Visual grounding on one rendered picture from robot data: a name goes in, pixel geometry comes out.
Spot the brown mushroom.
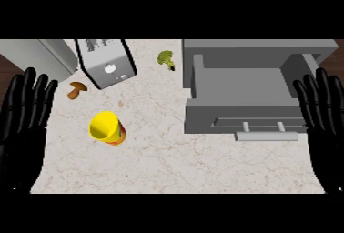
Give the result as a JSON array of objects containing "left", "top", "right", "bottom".
[{"left": 66, "top": 81, "right": 88, "bottom": 101}]

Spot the pale grey appliance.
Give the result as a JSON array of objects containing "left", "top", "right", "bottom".
[{"left": 0, "top": 39, "right": 81, "bottom": 83}]

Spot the grey open drawer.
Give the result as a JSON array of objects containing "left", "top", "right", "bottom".
[{"left": 182, "top": 54, "right": 320, "bottom": 142}]

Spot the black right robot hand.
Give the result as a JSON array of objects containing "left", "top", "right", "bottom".
[{"left": 292, "top": 67, "right": 344, "bottom": 195}]

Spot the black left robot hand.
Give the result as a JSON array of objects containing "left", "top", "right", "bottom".
[{"left": 0, "top": 66, "right": 58, "bottom": 195}]

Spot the grey cabinet body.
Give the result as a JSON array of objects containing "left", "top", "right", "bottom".
[{"left": 181, "top": 39, "right": 339, "bottom": 90}]

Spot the green broccoli floret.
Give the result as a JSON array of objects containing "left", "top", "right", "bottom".
[{"left": 156, "top": 50, "right": 176, "bottom": 72}]

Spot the pale grey drawer handle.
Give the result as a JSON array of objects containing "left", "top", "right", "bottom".
[{"left": 233, "top": 121, "right": 299, "bottom": 142}]

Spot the grey box with black edges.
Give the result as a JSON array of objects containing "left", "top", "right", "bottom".
[{"left": 73, "top": 39, "right": 138, "bottom": 90}]

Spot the yellow cup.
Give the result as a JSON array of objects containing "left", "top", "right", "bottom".
[{"left": 86, "top": 110, "right": 126, "bottom": 147}]

